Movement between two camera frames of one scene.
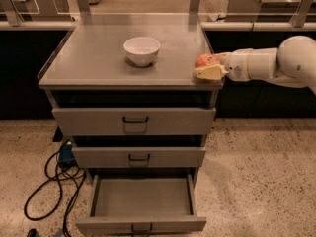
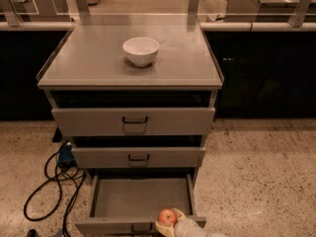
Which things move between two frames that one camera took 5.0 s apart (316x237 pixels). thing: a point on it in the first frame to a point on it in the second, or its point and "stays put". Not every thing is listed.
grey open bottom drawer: x=142 y=206 stays put
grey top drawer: x=134 y=120 stays put
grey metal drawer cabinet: x=141 y=131 stays put
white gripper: x=236 y=66 to x=183 y=227
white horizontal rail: x=289 y=26 stays put
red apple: x=205 y=59 to x=167 y=215
